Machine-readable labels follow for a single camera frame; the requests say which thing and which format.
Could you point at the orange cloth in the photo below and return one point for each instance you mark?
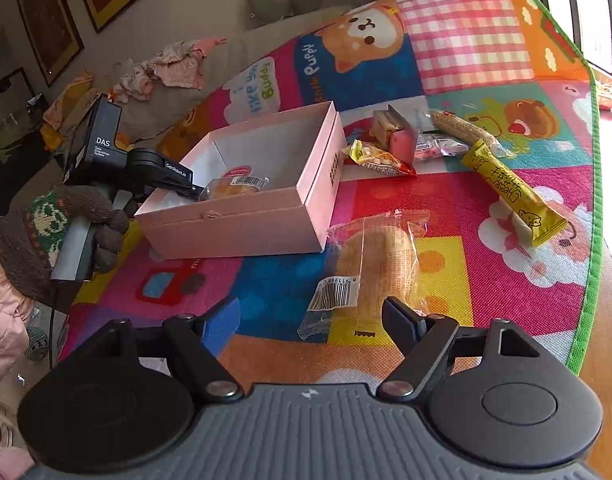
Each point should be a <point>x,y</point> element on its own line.
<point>68,100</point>

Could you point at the yellow and red snack packet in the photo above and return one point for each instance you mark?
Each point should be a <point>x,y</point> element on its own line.
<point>377,158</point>

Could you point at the colourful cartoon play mat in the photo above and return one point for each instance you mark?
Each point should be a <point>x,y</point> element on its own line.
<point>461,45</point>

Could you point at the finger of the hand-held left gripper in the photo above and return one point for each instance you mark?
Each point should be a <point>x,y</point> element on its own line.
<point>186,190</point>

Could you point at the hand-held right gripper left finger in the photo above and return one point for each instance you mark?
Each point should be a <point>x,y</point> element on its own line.
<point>206,329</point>

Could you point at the pink garment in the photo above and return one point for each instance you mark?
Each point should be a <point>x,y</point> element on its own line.
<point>178,67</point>

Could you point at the wafer biscuit pack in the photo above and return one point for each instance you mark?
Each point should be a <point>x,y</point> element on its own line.
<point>386,131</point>

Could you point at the window frame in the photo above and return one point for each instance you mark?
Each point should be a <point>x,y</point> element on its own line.
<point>586,10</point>

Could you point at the floral garment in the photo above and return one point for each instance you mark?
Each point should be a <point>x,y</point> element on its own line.
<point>133,80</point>

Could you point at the potted plant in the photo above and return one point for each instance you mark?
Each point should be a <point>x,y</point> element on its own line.
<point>611,95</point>

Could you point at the clear-wrapped cereal stick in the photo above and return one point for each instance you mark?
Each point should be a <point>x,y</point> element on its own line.
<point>466,127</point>

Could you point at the yellow snack bar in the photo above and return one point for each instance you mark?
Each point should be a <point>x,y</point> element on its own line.
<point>511,190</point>

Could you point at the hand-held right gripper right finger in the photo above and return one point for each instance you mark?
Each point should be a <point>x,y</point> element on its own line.
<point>401,321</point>

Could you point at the clear-wrapped bread bun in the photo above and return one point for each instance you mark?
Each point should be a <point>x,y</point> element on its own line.
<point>227,191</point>
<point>376,265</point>

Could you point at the pink cardboard box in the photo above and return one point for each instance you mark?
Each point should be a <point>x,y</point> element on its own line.
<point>236,232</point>

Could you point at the dark cabinet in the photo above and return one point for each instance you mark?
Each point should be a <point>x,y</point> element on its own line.
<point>11,125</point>

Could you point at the clear packet with red print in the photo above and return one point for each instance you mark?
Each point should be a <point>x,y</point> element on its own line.
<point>436,150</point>

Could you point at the yellow plush toy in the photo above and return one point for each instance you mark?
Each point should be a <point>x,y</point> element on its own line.
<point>50,137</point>

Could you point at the person's left hand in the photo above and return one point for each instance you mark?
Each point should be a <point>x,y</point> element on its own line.
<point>31,240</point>

